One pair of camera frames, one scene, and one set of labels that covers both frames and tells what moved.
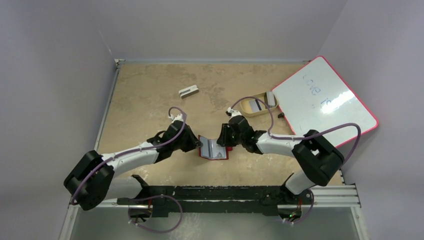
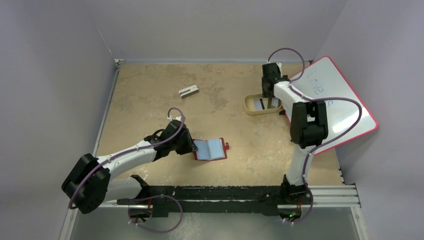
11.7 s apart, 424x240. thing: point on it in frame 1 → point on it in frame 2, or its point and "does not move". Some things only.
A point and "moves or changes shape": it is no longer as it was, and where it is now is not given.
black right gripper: (226, 137) → (268, 88)
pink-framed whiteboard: (315, 98) does not move
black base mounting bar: (269, 198) does not move
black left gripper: (194, 143) does not move
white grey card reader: (188, 91) does not move
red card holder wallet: (211, 150) moves or changes shape
